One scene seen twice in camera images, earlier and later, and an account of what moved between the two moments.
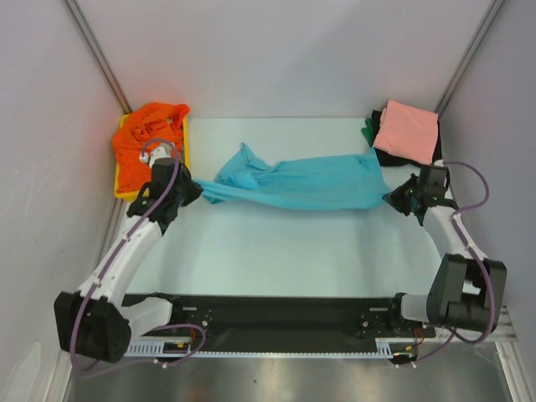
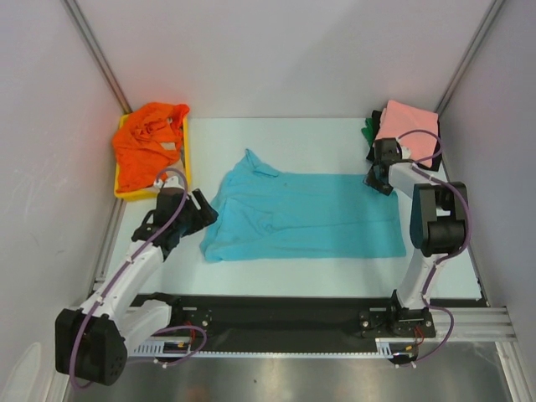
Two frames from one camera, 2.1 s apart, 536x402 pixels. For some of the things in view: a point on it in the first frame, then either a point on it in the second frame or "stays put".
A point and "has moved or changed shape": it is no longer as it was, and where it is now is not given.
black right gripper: (402, 198) → (378, 181)
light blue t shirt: (341, 182) has moved or changed shape
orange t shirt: (148, 122) stays put
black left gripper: (194, 192) → (203, 216)
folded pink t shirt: (408, 131) stays put
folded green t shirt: (368, 131) stays put
